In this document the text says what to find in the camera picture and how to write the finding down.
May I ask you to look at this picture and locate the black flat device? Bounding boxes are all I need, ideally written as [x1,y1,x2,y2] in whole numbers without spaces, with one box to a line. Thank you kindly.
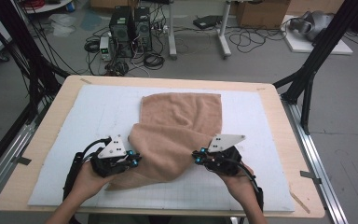
[193,14,224,31]

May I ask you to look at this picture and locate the grey rounded device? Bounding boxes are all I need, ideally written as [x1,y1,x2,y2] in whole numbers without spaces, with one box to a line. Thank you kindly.
[288,10,335,43]

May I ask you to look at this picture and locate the grey metal bracket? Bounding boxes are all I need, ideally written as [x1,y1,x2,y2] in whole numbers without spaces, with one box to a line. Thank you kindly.
[12,155,33,166]
[299,170,323,185]

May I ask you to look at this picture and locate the black coiled cable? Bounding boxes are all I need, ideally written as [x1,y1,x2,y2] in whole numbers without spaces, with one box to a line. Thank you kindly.
[143,51,166,71]

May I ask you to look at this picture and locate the slim black computer tower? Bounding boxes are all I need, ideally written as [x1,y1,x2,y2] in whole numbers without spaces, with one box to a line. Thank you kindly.
[133,7,153,52]

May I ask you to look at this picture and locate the white round table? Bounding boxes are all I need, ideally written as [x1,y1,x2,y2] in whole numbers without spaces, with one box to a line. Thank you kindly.
[21,0,75,15]

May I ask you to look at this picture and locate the clear plastic bag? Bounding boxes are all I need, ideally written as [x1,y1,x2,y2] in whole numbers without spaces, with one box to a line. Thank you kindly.
[48,13,77,37]

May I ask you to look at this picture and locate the large black computer tower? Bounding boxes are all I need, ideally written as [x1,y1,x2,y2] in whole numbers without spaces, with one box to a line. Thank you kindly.
[109,6,135,59]

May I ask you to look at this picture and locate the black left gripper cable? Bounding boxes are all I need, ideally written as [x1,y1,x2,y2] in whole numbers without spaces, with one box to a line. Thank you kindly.
[62,137,113,201]

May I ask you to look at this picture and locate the person's left hand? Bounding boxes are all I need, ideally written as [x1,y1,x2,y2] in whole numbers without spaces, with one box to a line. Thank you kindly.
[74,161,122,200]

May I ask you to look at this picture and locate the white grid mat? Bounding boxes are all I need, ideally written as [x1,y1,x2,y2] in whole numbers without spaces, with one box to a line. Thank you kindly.
[27,84,296,213]

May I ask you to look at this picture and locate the thin wooden strip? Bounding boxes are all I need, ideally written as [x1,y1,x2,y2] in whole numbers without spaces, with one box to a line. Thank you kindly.
[288,189,311,215]

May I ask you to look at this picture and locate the white power supply unit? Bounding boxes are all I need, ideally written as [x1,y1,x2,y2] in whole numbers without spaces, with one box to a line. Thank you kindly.
[99,35,112,62]

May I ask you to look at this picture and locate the black floor cables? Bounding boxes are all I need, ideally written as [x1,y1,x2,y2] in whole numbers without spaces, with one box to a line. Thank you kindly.
[227,26,288,54]

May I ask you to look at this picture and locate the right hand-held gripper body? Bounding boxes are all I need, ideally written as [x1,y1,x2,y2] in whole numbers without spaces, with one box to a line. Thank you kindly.
[203,133,246,176]

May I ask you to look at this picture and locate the black metal frame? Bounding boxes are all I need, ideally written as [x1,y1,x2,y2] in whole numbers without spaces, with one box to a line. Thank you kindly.
[272,0,358,135]
[0,0,71,185]

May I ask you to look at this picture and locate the tan towel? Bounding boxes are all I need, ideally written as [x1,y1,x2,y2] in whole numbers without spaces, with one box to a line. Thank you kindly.
[105,91,224,191]

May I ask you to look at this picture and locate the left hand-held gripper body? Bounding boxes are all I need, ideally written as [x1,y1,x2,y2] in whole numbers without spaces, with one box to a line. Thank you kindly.
[89,134,138,179]

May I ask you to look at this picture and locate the aluminium rail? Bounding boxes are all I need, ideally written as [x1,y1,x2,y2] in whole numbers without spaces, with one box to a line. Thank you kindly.
[281,96,351,224]
[0,102,49,213]

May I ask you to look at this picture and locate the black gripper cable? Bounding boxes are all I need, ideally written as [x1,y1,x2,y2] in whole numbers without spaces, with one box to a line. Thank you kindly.
[62,137,113,201]
[227,157,265,211]

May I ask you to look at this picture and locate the white desk frame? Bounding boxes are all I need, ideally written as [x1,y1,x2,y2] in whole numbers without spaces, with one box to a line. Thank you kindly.
[167,0,233,61]

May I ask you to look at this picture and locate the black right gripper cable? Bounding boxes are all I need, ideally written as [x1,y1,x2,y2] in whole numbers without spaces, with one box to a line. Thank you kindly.
[227,157,265,211]

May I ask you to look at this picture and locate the person's right hand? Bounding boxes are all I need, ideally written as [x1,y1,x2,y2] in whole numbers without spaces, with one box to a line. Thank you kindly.
[218,164,259,203]

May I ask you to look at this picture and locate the white floor board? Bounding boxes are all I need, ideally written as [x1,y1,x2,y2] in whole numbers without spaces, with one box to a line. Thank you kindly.
[281,14,354,56]

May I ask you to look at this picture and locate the brown cardboard box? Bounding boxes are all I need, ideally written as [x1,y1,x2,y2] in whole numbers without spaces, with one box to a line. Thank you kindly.
[236,0,292,30]

